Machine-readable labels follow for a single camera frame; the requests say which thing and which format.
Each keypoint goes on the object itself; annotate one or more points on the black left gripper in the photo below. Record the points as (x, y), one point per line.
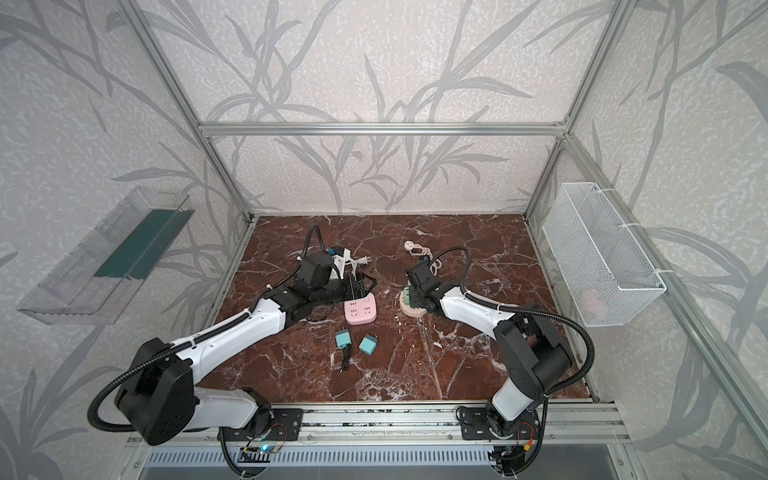
(354, 284)

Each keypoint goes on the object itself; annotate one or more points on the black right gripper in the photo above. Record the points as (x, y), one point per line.
(414, 293)

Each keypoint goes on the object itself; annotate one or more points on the teal charger cube with cable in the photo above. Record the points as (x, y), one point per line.
(343, 342)

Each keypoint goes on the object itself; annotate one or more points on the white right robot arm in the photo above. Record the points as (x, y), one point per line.
(535, 354)

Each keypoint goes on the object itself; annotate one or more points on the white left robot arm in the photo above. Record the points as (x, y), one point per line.
(160, 395)

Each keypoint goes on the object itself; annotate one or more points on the beige round power strip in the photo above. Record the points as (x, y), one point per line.
(414, 312)

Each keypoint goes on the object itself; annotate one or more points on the pink square power strip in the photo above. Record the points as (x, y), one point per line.
(360, 311)

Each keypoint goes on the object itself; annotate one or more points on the pink object in basket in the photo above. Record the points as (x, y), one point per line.
(592, 302)

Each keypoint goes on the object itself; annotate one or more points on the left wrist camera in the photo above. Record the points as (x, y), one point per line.
(341, 259)

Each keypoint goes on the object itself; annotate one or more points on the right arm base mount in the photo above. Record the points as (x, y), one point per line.
(485, 423)

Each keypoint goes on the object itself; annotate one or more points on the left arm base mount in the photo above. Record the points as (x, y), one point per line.
(270, 423)

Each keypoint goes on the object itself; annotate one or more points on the white wire mesh basket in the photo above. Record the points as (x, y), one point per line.
(595, 248)

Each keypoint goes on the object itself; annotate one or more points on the aluminium cage frame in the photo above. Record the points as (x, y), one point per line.
(742, 392)

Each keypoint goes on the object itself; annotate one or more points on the clear plastic wall bin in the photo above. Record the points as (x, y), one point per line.
(95, 282)

